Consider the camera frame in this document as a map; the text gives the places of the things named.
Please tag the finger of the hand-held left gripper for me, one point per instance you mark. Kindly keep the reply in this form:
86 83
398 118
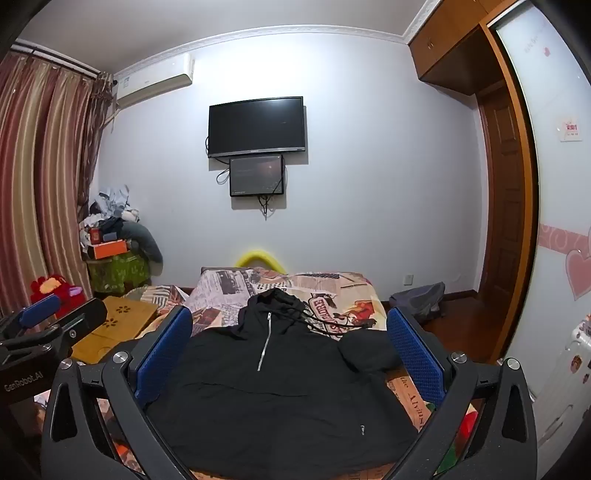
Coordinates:
41 310
78 323

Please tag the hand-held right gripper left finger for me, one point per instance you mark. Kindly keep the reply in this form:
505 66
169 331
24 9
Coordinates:
164 355

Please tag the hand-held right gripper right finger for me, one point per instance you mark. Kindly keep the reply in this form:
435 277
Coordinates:
415 355

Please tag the black zip hoodie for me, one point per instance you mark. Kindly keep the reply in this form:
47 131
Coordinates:
277 392

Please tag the pile of clothes and papers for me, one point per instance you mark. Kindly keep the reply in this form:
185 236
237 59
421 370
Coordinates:
108 207

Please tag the red plush toy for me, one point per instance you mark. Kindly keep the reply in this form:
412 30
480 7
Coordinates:
51 288

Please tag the wooden lap table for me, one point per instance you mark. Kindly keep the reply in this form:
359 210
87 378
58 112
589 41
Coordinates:
120 318

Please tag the grey bag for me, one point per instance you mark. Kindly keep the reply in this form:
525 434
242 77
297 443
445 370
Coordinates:
418 300

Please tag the green patterned cloth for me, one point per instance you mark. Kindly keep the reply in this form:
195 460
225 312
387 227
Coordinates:
120 274

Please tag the orange box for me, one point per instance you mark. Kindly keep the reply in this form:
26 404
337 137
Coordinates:
108 249

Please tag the newspaper print quilt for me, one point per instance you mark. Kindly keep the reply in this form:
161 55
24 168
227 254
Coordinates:
221 290

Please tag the small red box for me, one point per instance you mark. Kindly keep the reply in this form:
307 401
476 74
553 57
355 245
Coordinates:
95 236

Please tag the printed bedsheet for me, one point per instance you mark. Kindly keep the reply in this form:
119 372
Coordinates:
323 284

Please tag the striped curtain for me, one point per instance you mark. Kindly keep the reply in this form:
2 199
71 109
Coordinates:
37 184

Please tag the yellow foam tube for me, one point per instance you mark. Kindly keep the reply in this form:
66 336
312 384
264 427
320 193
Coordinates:
258 254

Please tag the wooden door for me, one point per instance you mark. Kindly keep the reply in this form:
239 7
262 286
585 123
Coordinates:
503 207

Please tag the small black monitor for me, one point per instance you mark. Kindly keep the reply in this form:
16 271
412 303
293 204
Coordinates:
256 175

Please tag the white wardrobe sliding door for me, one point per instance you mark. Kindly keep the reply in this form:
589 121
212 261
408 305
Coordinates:
554 194

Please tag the white air conditioner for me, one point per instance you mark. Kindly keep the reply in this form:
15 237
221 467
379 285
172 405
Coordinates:
152 83

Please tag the red and white sticker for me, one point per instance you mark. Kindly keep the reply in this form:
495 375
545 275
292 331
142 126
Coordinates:
570 128

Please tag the wooden overhead cabinet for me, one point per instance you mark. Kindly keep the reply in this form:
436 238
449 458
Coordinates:
452 46

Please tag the black wall television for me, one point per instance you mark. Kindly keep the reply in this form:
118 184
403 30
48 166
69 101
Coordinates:
256 127

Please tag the white curtain rail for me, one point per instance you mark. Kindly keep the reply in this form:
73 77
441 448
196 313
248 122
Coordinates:
60 62

